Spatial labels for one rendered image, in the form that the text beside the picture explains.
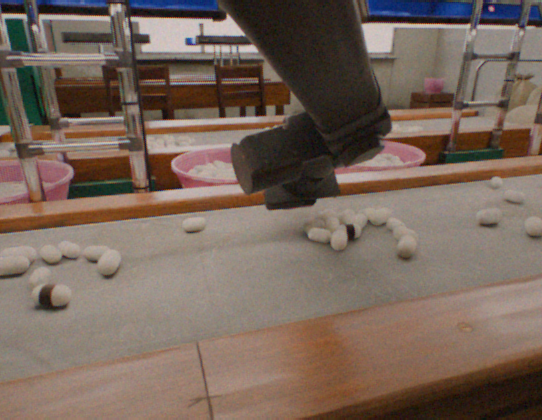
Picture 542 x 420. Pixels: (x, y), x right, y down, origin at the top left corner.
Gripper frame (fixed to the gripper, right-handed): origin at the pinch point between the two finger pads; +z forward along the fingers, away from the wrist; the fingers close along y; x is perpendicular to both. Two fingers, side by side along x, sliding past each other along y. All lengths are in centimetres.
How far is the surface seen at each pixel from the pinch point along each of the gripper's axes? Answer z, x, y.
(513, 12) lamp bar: 17, -55, -87
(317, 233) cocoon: -8.1, 7.8, -0.9
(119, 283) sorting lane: -9.3, 10.3, 23.3
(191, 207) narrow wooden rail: 3.6, -2.1, 13.5
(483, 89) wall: 329, -245, -435
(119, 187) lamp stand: 29.2, -17.9, 25.8
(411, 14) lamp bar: 17, -54, -52
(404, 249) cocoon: -13.4, 12.5, -8.9
